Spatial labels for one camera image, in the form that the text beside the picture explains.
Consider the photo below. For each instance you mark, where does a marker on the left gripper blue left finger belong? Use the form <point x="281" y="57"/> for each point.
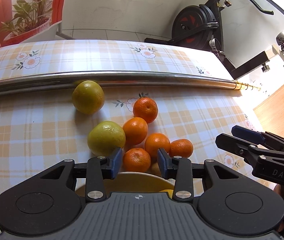
<point x="95" y="171"/>

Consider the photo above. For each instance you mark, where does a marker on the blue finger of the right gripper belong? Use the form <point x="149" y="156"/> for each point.
<point x="237" y="146"/>
<point x="248" y="135"/>

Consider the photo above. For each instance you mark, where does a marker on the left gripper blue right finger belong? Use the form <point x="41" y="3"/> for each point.
<point x="183" y="171"/>

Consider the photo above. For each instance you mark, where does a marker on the orange mandarin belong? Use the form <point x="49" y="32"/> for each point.
<point x="181" y="147"/>
<point x="154" y="142"/>
<point x="136" y="130"/>
<point x="136" y="160"/>
<point x="145" y="108"/>

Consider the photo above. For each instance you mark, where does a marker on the large yellow lemon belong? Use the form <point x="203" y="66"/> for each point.
<point x="168" y="191"/>

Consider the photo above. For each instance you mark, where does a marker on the green citrus fruit near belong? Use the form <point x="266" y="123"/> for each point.
<point x="105" y="138"/>

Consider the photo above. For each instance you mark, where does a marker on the green citrus fruit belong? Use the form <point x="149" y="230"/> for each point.
<point x="105" y="138"/>
<point x="88" y="97"/>

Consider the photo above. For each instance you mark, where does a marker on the yellow bowl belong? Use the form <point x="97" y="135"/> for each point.
<point x="137" y="182"/>

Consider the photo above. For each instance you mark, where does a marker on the green citrus fruit far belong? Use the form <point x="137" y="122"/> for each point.
<point x="88" y="97"/>

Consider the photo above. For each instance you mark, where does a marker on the yellow plaid floral tablecloth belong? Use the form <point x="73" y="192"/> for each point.
<point x="38" y="130"/>

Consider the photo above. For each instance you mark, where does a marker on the black exercise bike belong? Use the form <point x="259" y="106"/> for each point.
<point x="201" y="27"/>

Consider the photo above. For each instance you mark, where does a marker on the steel telescopic pole gold end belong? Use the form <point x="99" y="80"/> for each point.
<point x="115" y="78"/>

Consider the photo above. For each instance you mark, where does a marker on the printed room scene backdrop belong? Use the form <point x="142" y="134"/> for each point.
<point x="24" y="21"/>

